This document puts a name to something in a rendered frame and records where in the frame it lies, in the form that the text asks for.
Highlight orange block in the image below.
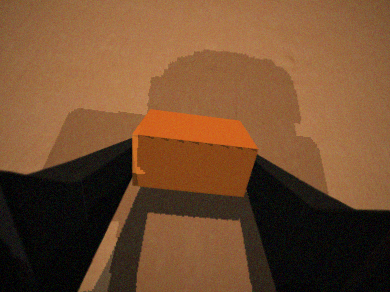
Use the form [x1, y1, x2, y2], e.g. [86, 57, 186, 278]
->
[132, 109, 259, 197]

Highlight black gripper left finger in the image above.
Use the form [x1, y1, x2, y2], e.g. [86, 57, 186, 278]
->
[0, 138, 132, 292]

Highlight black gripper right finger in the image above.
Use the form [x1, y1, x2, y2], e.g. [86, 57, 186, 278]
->
[246, 154, 390, 292]

